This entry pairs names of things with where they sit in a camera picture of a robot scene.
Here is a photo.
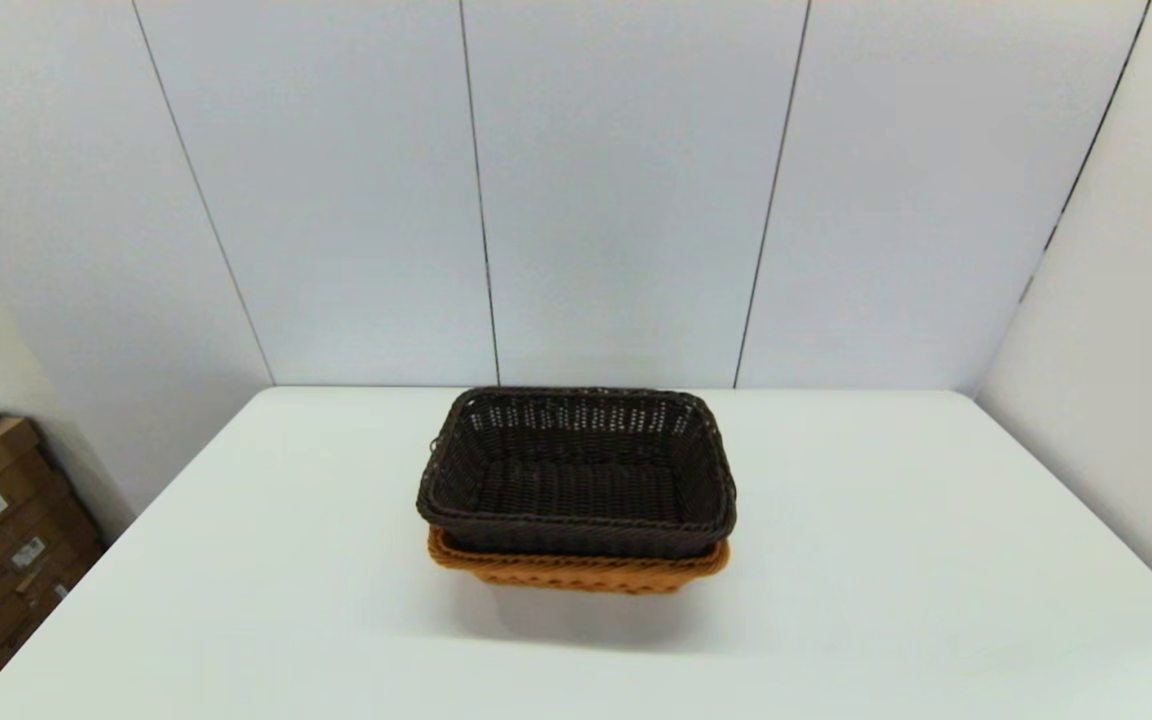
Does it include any dark brown wicker basket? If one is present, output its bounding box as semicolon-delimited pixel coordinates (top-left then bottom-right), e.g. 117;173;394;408
416;386;738;559

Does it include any orange wicker basket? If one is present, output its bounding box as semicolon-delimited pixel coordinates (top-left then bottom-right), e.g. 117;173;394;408
426;527;732;596

